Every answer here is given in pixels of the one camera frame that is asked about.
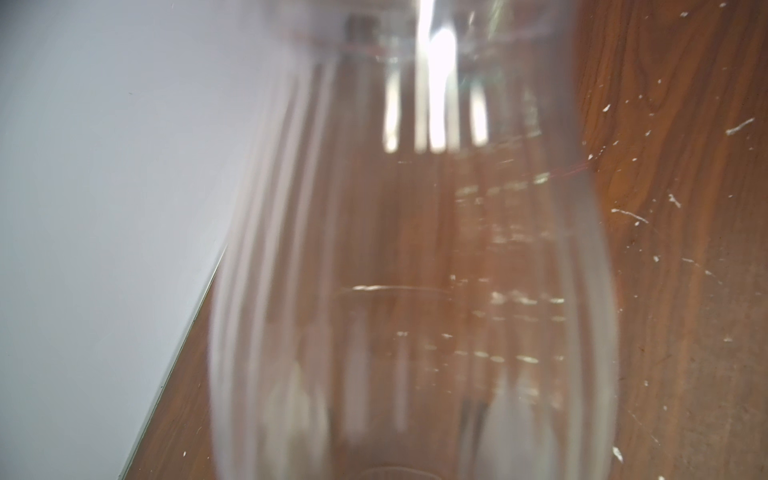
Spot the green label clear bottle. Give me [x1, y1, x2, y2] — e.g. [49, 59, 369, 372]
[208, 1, 618, 479]

